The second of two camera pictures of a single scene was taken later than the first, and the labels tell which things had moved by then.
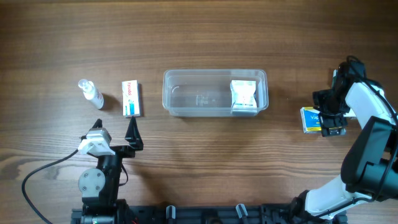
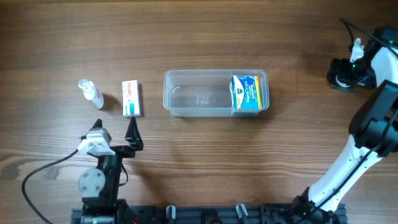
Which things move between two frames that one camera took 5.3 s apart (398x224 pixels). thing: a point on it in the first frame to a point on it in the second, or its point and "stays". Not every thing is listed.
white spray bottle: x=92 y=93 stays
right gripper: x=333 y=123 to x=334 y=73
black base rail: x=232 y=213 stays
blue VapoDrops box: x=312 y=121 to x=245 y=92
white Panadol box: x=131 y=98 stays
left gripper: x=119 y=150 stays
